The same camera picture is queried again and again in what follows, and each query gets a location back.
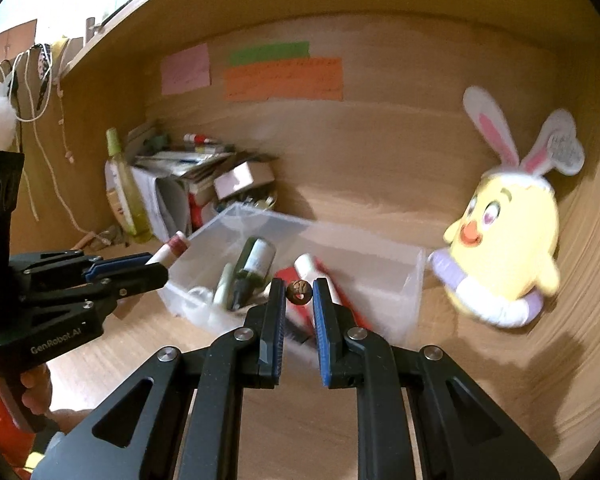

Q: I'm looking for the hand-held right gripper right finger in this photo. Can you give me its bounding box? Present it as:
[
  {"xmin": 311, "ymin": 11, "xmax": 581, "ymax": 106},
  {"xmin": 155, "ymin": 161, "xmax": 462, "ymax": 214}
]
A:
[{"xmin": 312, "ymin": 277, "xmax": 561, "ymax": 480}]

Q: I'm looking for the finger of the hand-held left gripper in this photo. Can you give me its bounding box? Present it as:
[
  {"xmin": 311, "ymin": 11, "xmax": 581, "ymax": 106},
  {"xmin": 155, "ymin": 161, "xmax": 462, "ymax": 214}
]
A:
[
  {"xmin": 10, "ymin": 249, "xmax": 153, "ymax": 286},
  {"xmin": 19, "ymin": 262, "xmax": 170, "ymax": 322}
]

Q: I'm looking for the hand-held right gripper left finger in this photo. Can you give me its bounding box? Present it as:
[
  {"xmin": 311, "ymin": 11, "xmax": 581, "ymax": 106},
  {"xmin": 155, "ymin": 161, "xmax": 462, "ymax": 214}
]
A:
[{"xmin": 30, "ymin": 276, "xmax": 287, "ymax": 480}]

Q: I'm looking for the pink tube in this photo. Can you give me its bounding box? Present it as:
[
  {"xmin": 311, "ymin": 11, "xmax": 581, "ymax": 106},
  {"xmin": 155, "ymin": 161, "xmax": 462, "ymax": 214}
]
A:
[{"xmin": 285, "ymin": 253, "xmax": 341, "ymax": 341}]

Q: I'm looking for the pale green tube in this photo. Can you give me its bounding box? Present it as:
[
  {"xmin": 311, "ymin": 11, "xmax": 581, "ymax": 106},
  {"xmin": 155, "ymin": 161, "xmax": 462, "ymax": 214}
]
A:
[{"xmin": 212, "ymin": 262, "xmax": 238, "ymax": 311}]

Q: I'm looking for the dark green glass bottle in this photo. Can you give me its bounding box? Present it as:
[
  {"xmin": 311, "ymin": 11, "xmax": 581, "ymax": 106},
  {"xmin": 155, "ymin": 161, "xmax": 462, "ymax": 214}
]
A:
[{"xmin": 228, "ymin": 236, "xmax": 277, "ymax": 311}]

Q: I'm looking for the clear plastic storage bin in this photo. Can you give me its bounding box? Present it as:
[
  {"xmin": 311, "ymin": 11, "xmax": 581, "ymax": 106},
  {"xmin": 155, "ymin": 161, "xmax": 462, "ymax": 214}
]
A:
[{"xmin": 157, "ymin": 203, "xmax": 427, "ymax": 348}]

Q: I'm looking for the person's left hand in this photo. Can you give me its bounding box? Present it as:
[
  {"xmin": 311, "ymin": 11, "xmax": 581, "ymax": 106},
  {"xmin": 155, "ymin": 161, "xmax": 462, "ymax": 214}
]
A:
[{"xmin": 19, "ymin": 362, "xmax": 53, "ymax": 417}]

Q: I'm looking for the small pile of clutter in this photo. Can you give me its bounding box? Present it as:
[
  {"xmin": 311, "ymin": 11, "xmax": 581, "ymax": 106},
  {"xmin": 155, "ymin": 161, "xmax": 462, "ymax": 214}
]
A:
[{"xmin": 82, "ymin": 225, "xmax": 126, "ymax": 251}]

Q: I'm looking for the small cream tube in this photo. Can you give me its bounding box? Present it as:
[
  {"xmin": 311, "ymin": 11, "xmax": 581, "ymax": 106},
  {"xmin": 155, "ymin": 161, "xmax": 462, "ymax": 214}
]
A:
[{"xmin": 105, "ymin": 190, "xmax": 131, "ymax": 233}]

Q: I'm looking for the yellow-green spray bottle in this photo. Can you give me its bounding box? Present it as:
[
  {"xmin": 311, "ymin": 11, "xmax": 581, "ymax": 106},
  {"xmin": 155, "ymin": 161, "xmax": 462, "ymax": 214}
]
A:
[{"xmin": 105, "ymin": 127, "xmax": 153, "ymax": 244}]

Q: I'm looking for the pile of books and boxes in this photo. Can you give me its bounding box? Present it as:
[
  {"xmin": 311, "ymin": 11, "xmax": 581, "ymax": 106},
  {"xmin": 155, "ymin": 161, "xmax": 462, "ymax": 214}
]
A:
[{"xmin": 130, "ymin": 165, "xmax": 191, "ymax": 243}]

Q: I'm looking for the red and white box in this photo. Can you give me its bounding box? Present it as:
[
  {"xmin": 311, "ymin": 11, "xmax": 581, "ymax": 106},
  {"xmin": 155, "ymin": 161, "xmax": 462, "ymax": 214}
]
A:
[{"xmin": 187, "ymin": 187, "xmax": 221, "ymax": 231}]

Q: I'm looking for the stack of books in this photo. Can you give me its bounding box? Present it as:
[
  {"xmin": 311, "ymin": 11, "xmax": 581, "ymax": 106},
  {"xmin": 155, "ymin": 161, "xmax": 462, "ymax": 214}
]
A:
[{"xmin": 132, "ymin": 147, "xmax": 241, "ymax": 181}]

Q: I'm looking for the small white cardboard box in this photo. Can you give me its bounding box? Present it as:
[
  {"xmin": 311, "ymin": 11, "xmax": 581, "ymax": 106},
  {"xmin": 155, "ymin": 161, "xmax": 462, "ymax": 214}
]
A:
[{"xmin": 213, "ymin": 160, "xmax": 276, "ymax": 201}]

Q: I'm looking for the yellow chick plush toy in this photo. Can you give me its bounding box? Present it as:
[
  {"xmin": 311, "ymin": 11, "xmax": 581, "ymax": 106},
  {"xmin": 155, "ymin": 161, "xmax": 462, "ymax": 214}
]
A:
[{"xmin": 426, "ymin": 85, "xmax": 587, "ymax": 329}]

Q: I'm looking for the pink paper note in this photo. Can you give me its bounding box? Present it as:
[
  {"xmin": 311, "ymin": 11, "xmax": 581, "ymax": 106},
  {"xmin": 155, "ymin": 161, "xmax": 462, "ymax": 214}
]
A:
[{"xmin": 161, "ymin": 42, "xmax": 212, "ymax": 96}]

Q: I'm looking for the green paper note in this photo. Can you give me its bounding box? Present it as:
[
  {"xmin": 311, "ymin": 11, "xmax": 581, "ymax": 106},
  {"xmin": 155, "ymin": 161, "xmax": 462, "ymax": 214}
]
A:
[{"xmin": 228, "ymin": 41, "xmax": 311, "ymax": 67}]

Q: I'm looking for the black and white lanyard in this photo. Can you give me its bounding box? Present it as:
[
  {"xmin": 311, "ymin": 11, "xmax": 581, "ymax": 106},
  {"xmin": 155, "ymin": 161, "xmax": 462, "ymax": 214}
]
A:
[{"xmin": 32, "ymin": 42, "xmax": 54, "ymax": 111}]

